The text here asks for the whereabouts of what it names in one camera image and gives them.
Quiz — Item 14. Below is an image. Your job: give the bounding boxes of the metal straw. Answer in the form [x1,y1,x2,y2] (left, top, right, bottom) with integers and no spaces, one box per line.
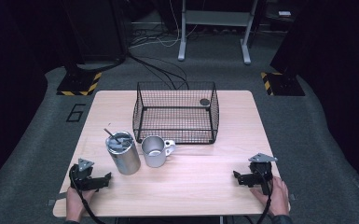
[103,127,119,141]

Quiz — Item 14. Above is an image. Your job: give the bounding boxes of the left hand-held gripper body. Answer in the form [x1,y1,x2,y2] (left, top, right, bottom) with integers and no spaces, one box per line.
[69,158,99,191]

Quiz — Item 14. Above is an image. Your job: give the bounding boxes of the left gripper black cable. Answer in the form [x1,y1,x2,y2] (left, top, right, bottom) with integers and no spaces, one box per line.
[68,163,106,224]

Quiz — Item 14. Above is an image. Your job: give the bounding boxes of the striped black stand base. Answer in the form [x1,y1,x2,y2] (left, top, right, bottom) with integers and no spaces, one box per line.
[56,70,104,97]
[259,71,306,97]

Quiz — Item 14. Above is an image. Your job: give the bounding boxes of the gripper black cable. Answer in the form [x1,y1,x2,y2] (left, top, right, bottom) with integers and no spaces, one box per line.
[68,163,106,224]
[254,169,275,224]

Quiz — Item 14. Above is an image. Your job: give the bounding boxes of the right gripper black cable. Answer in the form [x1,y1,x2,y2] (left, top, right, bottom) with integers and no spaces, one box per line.
[254,169,275,224]

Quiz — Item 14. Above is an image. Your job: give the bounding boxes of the white floor cable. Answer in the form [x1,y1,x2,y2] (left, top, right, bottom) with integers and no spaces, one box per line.
[129,0,200,49]

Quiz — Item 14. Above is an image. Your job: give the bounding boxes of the grey tape strip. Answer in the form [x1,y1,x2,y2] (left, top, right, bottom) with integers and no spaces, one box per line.
[47,191,68,206]

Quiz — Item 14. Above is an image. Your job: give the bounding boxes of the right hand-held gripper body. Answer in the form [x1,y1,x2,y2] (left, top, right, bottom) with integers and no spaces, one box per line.
[248,152,278,196]

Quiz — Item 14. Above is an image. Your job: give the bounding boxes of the black wire basket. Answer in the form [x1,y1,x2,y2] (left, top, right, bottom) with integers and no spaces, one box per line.
[132,81,220,146]

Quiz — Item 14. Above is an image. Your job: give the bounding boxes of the person's left hand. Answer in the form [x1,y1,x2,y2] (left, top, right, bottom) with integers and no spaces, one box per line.
[65,187,96,222]

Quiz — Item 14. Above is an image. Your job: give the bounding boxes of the person's right hand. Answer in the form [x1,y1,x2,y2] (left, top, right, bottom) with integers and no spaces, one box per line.
[250,175,290,217]

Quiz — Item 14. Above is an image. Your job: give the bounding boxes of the steel tumbler with lid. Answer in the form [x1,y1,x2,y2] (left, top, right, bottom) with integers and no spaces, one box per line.
[105,130,142,175]

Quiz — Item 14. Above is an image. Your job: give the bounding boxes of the white metal desk frame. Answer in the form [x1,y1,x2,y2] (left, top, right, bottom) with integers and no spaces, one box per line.
[177,0,259,65]

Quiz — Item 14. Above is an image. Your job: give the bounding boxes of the steel mug with handle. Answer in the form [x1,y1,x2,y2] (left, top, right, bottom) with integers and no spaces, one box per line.
[141,135,177,169]

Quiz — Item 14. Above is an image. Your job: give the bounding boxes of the dark cabinet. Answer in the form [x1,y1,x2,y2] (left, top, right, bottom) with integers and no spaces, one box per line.
[60,0,129,64]

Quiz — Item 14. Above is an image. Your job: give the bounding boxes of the black floor cables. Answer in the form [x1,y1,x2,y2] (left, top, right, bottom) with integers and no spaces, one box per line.
[126,51,191,91]

